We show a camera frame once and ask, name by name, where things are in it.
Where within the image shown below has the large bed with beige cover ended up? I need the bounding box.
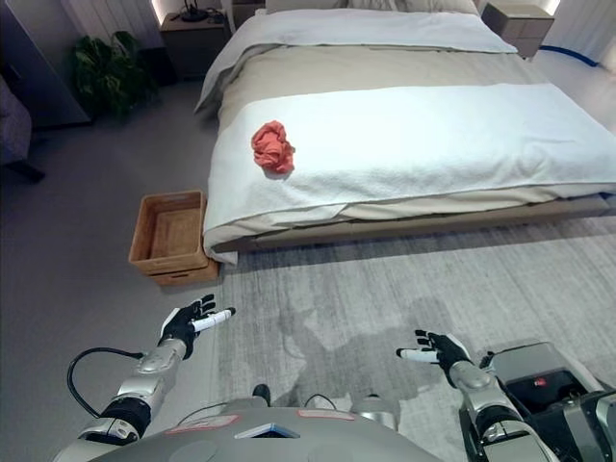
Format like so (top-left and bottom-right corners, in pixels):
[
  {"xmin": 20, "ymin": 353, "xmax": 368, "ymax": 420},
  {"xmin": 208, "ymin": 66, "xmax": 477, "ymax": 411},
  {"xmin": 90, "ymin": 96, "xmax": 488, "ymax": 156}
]
[{"xmin": 193, "ymin": 0, "xmax": 616, "ymax": 266}]

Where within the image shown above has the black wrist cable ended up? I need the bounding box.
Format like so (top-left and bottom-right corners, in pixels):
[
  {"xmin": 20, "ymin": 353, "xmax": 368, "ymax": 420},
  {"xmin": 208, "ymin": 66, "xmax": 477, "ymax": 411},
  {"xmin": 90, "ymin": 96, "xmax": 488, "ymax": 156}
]
[{"xmin": 66, "ymin": 346, "xmax": 145, "ymax": 419}]

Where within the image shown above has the grey patterned area rug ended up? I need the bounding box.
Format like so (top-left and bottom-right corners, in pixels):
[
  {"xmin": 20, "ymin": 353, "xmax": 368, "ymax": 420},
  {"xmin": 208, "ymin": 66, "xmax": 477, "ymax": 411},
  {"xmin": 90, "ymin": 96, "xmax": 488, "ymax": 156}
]
[{"xmin": 211, "ymin": 215, "xmax": 616, "ymax": 420}]

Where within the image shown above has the green potted houseplant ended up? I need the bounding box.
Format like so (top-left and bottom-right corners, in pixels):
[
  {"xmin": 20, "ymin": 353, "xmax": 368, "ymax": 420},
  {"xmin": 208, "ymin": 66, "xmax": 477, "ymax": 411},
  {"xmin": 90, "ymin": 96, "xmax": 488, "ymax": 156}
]
[{"xmin": 71, "ymin": 30, "xmax": 159, "ymax": 119}]

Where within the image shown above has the grey upholstered armchair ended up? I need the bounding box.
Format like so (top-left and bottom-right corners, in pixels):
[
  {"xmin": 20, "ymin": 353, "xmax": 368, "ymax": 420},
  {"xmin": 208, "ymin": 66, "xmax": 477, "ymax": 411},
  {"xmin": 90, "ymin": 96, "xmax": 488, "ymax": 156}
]
[{"xmin": 0, "ymin": 74, "xmax": 47, "ymax": 184}]

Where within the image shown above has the brown woven wicker basket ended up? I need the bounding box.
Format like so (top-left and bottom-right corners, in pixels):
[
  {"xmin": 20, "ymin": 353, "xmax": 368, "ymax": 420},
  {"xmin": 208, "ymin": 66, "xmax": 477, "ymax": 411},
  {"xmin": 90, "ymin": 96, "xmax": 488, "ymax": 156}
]
[{"xmin": 128, "ymin": 190, "xmax": 220, "ymax": 287}]

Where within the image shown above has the crumpled coral pink cloth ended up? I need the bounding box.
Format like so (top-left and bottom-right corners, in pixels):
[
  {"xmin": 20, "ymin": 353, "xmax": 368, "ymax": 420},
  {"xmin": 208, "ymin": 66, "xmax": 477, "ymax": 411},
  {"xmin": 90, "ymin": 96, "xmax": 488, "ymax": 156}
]
[{"xmin": 250, "ymin": 119, "xmax": 296, "ymax": 174}]

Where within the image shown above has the dark brown nightstand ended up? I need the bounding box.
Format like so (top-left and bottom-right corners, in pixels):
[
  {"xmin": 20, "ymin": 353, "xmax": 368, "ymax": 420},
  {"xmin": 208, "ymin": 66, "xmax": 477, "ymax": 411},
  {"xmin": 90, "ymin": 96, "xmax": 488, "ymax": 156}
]
[{"xmin": 159, "ymin": 10, "xmax": 234, "ymax": 81}]

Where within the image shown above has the grey robot torso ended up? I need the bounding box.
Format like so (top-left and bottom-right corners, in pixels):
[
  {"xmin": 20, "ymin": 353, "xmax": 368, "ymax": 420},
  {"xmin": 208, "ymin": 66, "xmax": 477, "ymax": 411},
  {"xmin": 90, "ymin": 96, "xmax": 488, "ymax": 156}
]
[{"xmin": 95, "ymin": 383, "xmax": 463, "ymax": 462}]

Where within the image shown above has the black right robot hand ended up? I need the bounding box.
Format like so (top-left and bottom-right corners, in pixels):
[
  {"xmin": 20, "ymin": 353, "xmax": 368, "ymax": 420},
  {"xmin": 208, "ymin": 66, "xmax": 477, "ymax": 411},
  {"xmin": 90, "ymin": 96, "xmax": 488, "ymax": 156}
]
[{"xmin": 396, "ymin": 329, "xmax": 475, "ymax": 389}]

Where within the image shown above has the black device on nightstand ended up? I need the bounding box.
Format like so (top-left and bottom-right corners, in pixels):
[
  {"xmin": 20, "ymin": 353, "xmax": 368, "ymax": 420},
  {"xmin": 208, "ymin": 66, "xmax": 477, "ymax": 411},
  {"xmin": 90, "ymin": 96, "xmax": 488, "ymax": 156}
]
[{"xmin": 167, "ymin": 0, "xmax": 224, "ymax": 24}]

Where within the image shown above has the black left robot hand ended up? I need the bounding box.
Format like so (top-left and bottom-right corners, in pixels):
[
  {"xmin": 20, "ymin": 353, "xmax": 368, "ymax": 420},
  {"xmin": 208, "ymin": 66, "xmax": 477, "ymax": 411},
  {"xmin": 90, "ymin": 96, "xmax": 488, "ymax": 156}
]
[{"xmin": 159, "ymin": 294, "xmax": 237, "ymax": 360}]

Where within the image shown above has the blue hose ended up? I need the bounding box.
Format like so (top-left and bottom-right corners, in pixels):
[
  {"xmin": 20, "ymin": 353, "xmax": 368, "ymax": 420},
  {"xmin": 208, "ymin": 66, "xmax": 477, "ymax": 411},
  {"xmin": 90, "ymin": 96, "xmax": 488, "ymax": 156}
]
[{"xmin": 537, "ymin": 43, "xmax": 616, "ymax": 73}]

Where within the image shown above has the beige brown nightstand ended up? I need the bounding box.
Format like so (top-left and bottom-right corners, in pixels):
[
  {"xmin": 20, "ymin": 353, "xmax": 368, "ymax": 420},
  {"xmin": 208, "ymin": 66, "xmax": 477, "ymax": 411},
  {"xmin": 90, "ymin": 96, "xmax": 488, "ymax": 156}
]
[{"xmin": 480, "ymin": 0, "xmax": 556, "ymax": 61}]

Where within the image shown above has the grey folded duvet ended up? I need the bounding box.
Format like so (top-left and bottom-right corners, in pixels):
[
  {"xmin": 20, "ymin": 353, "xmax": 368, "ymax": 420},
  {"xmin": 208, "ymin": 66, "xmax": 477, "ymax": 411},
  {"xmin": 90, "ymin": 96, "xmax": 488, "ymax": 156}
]
[{"xmin": 193, "ymin": 8, "xmax": 519, "ymax": 115}]

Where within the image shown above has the white towel blanket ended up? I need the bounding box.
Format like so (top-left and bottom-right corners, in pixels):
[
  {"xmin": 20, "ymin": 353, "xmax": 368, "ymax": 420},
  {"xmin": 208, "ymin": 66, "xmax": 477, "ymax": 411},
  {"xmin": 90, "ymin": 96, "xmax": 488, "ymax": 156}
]
[{"xmin": 202, "ymin": 83, "xmax": 616, "ymax": 242}]

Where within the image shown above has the dark grey cabinet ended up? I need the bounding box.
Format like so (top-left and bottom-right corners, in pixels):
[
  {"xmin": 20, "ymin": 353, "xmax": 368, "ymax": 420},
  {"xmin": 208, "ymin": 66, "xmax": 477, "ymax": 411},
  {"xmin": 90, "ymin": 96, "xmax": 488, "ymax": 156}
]
[{"xmin": 0, "ymin": 0, "xmax": 92, "ymax": 129}]

